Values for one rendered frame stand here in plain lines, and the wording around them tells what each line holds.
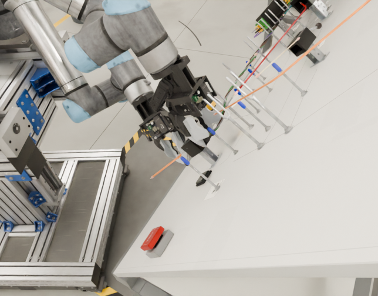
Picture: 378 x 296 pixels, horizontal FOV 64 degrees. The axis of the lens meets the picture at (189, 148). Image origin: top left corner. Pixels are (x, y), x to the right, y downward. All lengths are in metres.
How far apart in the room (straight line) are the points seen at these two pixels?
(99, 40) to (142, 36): 0.08
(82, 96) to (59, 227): 1.11
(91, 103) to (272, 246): 0.70
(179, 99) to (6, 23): 0.94
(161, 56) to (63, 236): 1.42
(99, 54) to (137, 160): 1.71
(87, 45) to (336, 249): 0.53
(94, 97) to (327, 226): 0.75
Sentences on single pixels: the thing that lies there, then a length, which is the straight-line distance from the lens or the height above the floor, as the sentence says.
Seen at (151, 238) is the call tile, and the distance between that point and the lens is 0.65.
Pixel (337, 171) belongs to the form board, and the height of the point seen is 1.44.
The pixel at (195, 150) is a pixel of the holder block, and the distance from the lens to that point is 0.75.
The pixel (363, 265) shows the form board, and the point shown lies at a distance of 0.27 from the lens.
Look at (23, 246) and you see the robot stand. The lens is 1.94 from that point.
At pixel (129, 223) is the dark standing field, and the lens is 2.01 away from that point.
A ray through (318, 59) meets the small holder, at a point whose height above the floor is 1.33.
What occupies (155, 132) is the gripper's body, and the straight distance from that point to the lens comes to 0.83.
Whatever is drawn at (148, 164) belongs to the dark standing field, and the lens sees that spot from 2.24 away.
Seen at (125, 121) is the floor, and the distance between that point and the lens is 2.61.
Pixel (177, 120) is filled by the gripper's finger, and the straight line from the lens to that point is 0.66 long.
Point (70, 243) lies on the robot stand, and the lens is 1.82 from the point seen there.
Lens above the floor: 1.71
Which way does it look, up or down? 48 degrees down
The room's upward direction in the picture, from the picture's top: 7 degrees counter-clockwise
